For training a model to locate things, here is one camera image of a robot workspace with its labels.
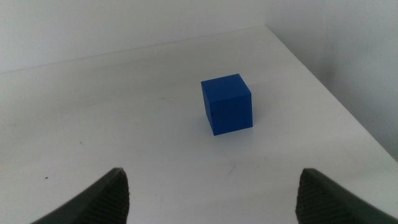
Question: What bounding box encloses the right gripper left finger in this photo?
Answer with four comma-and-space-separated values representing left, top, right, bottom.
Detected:
30, 167, 131, 224

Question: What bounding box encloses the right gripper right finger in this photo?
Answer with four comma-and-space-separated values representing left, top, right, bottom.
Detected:
295, 168, 398, 224

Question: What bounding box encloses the blue cube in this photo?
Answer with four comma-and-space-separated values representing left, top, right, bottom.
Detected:
200, 73, 254, 137

